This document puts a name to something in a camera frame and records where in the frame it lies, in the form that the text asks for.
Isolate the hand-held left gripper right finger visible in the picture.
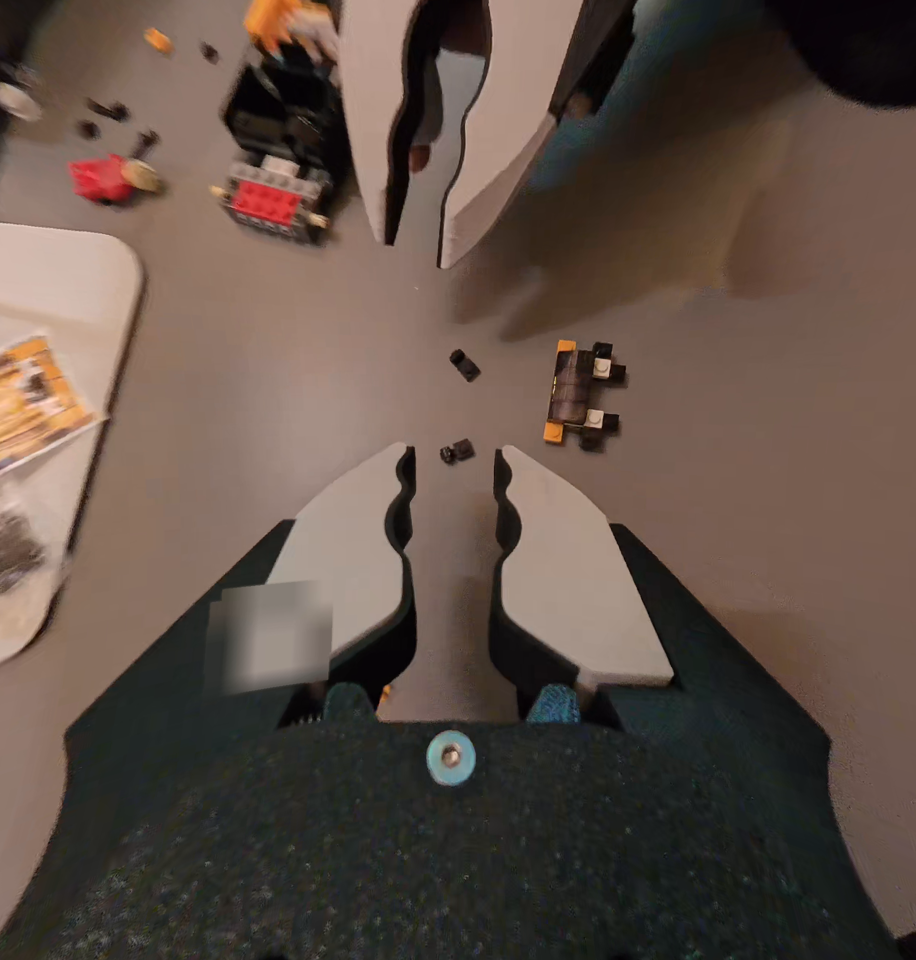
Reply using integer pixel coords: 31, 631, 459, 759
489, 445, 676, 704

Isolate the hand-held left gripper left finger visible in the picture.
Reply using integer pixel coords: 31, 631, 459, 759
265, 442, 419, 696

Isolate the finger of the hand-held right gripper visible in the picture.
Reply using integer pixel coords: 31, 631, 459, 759
437, 0, 583, 271
336, 0, 429, 247

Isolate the black and orange lego sub-assembly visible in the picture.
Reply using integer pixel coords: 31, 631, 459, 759
540, 339, 629, 453

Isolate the partly built lego car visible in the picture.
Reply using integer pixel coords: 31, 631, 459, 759
210, 0, 350, 247

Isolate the red lego minifigure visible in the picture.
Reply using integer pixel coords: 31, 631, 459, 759
67, 153, 164, 208

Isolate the white round lego piece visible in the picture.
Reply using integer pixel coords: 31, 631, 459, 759
0, 63, 45, 123

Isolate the lego instruction booklet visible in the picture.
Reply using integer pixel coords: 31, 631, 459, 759
0, 333, 105, 483

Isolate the clear plastic parts bag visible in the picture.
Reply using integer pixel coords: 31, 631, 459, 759
0, 472, 72, 655

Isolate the white rounded board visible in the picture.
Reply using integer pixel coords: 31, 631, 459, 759
0, 220, 145, 670

